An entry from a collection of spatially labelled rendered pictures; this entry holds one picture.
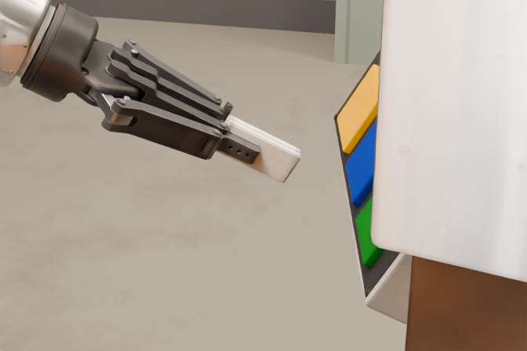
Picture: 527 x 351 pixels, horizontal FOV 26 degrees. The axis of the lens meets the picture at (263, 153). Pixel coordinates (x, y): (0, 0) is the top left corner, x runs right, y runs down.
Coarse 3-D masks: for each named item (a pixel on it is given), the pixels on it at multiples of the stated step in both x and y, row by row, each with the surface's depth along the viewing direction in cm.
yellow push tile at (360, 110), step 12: (372, 72) 118; (360, 84) 120; (372, 84) 116; (360, 96) 118; (372, 96) 115; (348, 108) 120; (360, 108) 116; (372, 108) 113; (348, 120) 118; (360, 120) 115; (372, 120) 114; (348, 132) 116; (360, 132) 115; (348, 144) 115
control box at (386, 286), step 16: (336, 128) 123; (368, 128) 114; (352, 208) 108; (352, 224) 107; (384, 256) 97; (400, 256) 94; (368, 272) 98; (384, 272) 95; (400, 272) 95; (368, 288) 97; (384, 288) 95; (400, 288) 96; (368, 304) 96; (384, 304) 96; (400, 304) 96; (400, 320) 97
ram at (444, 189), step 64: (384, 0) 28; (448, 0) 27; (512, 0) 27; (384, 64) 29; (448, 64) 28; (512, 64) 28; (384, 128) 30; (448, 128) 29; (512, 128) 28; (384, 192) 31; (448, 192) 30; (512, 192) 29; (448, 256) 31; (512, 256) 30
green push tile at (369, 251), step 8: (368, 208) 103; (360, 216) 104; (368, 216) 102; (360, 224) 103; (368, 224) 101; (360, 232) 102; (368, 232) 100; (360, 240) 101; (368, 240) 100; (368, 248) 99; (376, 248) 97; (368, 256) 98; (376, 256) 98; (368, 264) 98
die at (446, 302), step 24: (432, 264) 37; (432, 288) 38; (456, 288) 37; (480, 288) 37; (504, 288) 37; (408, 312) 39; (432, 312) 38; (456, 312) 38; (480, 312) 37; (504, 312) 37; (408, 336) 39; (432, 336) 39; (456, 336) 38; (480, 336) 38; (504, 336) 37
